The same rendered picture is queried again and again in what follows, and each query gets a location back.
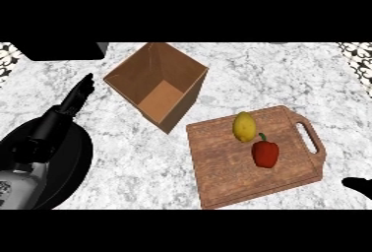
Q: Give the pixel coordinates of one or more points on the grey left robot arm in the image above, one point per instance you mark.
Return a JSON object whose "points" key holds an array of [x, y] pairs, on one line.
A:
{"points": [[19, 190]]}

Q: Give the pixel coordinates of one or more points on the black round pan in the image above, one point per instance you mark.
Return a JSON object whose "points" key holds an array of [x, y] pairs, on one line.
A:
{"points": [[74, 164]]}

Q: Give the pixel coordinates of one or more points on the brown cardboard box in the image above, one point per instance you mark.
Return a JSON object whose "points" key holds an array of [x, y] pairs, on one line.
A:
{"points": [[163, 85]]}

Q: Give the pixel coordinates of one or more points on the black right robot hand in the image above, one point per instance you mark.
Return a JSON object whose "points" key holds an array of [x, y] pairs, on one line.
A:
{"points": [[360, 187]]}

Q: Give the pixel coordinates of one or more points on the red bell pepper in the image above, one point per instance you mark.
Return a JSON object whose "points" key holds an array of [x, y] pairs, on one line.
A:
{"points": [[264, 153]]}

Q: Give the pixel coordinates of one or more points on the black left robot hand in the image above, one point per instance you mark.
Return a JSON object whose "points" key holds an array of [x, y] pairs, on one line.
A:
{"points": [[53, 126]]}

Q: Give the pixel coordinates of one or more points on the brown wooden cutting board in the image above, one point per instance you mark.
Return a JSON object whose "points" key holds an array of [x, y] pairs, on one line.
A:
{"points": [[232, 167]]}

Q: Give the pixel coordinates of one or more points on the yellow lemon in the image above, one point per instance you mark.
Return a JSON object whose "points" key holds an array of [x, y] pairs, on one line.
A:
{"points": [[244, 127]]}

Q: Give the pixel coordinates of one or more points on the black appliance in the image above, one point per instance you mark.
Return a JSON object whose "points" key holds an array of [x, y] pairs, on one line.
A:
{"points": [[62, 50]]}

